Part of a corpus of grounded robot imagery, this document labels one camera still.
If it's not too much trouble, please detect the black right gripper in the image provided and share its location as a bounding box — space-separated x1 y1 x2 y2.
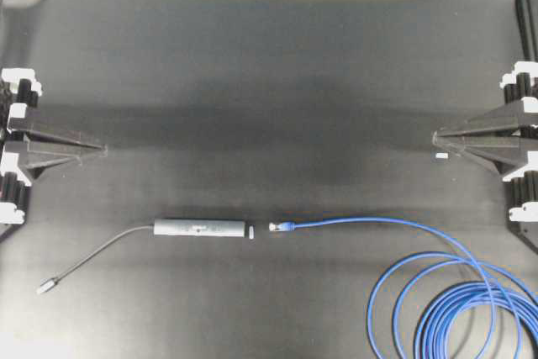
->
432 61 537 221

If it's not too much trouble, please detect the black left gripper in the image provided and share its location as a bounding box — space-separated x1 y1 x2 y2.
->
1 67 108 224

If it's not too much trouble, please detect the blue LAN cable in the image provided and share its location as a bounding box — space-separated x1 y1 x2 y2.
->
268 214 538 359

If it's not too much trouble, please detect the grey USB hub with cable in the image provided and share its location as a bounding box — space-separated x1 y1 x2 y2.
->
36 218 251 295

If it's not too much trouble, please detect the black mat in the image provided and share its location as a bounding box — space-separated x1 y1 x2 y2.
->
1 0 537 358

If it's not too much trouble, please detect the black frame post right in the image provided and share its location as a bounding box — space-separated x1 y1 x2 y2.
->
515 0 537 62

